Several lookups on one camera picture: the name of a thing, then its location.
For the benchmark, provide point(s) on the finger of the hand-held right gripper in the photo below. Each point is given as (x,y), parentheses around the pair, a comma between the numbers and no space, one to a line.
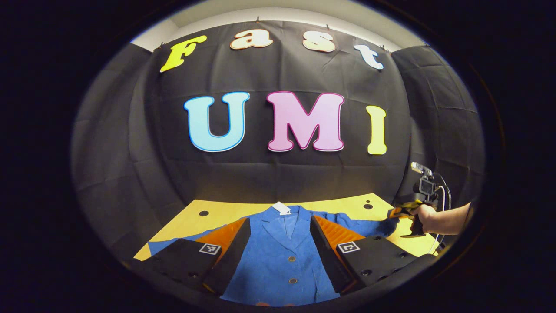
(397,212)

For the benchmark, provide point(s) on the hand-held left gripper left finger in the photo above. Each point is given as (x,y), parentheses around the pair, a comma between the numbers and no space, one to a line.
(230,261)

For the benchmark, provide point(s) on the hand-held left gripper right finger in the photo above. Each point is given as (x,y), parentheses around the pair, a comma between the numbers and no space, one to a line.
(325,256)

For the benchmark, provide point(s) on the black backdrop cloth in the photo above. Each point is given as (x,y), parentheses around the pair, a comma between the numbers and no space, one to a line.
(286,174)

